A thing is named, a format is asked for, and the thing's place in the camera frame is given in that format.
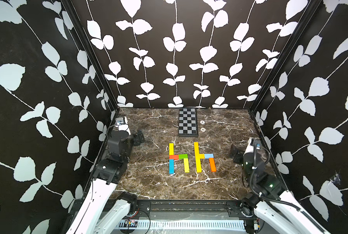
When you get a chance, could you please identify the yellow stroke block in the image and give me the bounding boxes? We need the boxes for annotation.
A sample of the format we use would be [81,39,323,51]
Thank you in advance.
[169,143,174,156]

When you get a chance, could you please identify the cyan block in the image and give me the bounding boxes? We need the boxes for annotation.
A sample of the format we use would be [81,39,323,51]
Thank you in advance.
[169,159,175,175]

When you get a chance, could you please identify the red block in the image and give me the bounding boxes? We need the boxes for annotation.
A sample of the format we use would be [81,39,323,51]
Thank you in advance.
[169,155,179,160]

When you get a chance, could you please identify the checkered board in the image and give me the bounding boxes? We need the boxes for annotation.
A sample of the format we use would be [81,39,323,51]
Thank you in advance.
[178,108,198,137]

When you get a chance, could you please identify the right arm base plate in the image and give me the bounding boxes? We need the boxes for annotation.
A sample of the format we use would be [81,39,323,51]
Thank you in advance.
[225,200,257,219]

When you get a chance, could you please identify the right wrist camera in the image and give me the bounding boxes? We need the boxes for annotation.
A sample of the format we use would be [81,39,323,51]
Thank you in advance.
[251,138,263,150]

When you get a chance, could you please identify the green block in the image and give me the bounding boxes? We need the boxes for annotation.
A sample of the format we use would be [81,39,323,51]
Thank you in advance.
[178,154,188,160]

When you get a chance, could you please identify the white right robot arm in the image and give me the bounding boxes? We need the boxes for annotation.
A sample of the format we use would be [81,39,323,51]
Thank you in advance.
[229,138,328,234]

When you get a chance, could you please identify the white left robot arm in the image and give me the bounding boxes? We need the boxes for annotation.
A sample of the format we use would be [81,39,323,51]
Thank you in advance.
[62,130,145,234]

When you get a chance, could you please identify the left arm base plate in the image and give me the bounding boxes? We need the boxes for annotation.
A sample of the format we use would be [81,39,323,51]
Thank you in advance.
[125,200,151,219]

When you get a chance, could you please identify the light blue block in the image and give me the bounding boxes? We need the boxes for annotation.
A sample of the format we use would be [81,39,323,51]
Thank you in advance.
[204,154,214,159]

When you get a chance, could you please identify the small yellow block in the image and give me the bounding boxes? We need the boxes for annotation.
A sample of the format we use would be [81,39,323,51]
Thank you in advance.
[183,158,190,173]

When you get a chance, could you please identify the white perforated rail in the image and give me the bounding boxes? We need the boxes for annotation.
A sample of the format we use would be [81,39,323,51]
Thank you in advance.
[115,220,246,232]

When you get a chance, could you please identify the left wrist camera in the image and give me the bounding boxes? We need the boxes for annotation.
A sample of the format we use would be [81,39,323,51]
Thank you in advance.
[115,117,131,134]

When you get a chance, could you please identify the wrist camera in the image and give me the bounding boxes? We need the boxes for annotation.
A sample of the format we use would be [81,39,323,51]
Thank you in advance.
[115,117,131,134]
[251,138,263,150]

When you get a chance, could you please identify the long yellow block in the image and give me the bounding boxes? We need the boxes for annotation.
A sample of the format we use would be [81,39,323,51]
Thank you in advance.
[194,142,200,156]

